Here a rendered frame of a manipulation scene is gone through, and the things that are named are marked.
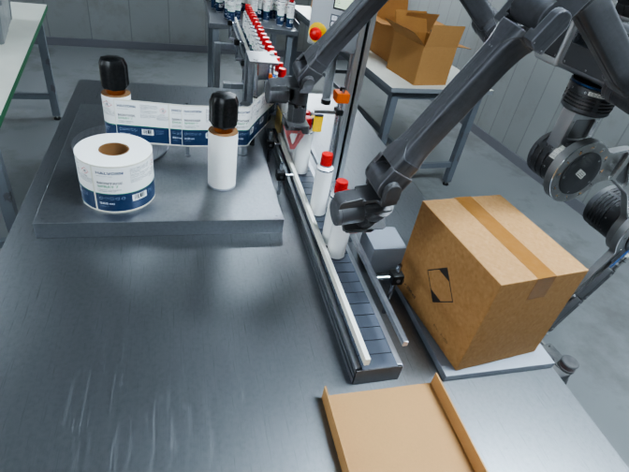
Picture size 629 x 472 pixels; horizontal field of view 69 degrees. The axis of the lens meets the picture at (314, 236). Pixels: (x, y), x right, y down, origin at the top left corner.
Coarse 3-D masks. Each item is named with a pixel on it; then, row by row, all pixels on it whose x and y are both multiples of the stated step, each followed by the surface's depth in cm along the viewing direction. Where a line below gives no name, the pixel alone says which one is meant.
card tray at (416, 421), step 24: (432, 384) 102; (336, 408) 94; (360, 408) 95; (384, 408) 95; (408, 408) 96; (432, 408) 97; (336, 432) 87; (360, 432) 90; (384, 432) 91; (408, 432) 92; (432, 432) 93; (456, 432) 93; (360, 456) 86; (384, 456) 87; (408, 456) 88; (432, 456) 89; (456, 456) 89
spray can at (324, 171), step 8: (328, 152) 131; (328, 160) 130; (320, 168) 131; (328, 168) 131; (320, 176) 132; (328, 176) 132; (320, 184) 133; (328, 184) 134; (312, 192) 138; (320, 192) 135; (328, 192) 136; (312, 200) 138; (320, 200) 137; (312, 208) 139; (320, 208) 138; (320, 216) 140
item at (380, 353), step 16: (272, 128) 187; (304, 176) 159; (304, 192) 151; (320, 224) 138; (320, 256) 125; (336, 272) 121; (352, 272) 122; (352, 288) 117; (352, 304) 112; (368, 304) 113; (368, 320) 109; (352, 336) 104; (368, 336) 105; (384, 336) 105; (368, 352) 101; (384, 352) 102; (368, 368) 97
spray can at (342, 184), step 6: (336, 180) 119; (342, 180) 119; (336, 186) 119; (342, 186) 118; (330, 192) 122; (330, 198) 121; (324, 222) 127; (330, 222) 124; (324, 228) 127; (330, 228) 125; (324, 234) 127; (324, 240) 128
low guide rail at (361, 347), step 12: (288, 156) 162; (300, 192) 144; (312, 216) 134; (312, 228) 132; (324, 252) 121; (336, 276) 114; (336, 288) 112; (348, 312) 105; (348, 324) 104; (360, 336) 100; (360, 348) 97
